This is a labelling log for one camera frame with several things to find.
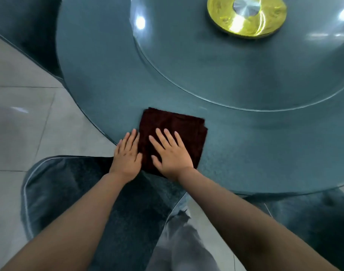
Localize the person's right hand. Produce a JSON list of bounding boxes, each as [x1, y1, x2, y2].
[[148, 128, 194, 181]]

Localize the round glass turntable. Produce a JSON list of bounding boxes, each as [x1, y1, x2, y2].
[[129, 0, 344, 112]]

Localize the yellow round disc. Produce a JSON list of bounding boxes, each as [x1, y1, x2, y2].
[[207, 0, 288, 39]]

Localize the blue covered chair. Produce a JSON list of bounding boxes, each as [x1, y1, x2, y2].
[[20, 155, 189, 271], [0, 0, 65, 79], [244, 188, 344, 271]]

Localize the dark red cloth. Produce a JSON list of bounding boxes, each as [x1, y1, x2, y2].
[[138, 107, 209, 177]]

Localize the round blue table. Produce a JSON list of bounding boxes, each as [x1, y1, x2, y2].
[[55, 0, 344, 195]]

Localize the person's left hand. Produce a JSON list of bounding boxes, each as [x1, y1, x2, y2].
[[109, 128, 143, 183]]

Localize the person's right forearm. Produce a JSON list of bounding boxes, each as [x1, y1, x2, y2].
[[176, 166, 339, 271]]

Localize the person's left forearm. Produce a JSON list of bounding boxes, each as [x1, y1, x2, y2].
[[1, 172, 130, 271]]

